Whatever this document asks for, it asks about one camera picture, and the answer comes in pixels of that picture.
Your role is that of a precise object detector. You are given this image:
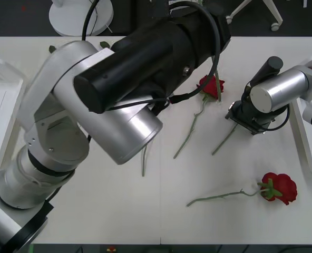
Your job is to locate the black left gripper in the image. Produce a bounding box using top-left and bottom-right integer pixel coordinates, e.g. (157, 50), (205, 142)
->
(191, 9), (232, 64)

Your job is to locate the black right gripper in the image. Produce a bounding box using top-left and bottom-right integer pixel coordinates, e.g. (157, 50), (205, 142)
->
(225, 101), (265, 136)

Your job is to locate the white chair base with casters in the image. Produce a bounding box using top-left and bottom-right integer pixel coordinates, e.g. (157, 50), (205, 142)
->
(225, 0), (284, 32)

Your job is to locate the shallow white box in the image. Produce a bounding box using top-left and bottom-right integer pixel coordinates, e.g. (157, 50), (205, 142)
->
(288, 54), (312, 177)
(0, 57), (24, 170)

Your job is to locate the white round stand base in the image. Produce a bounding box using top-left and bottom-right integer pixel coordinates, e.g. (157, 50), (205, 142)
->
(48, 0), (114, 37)

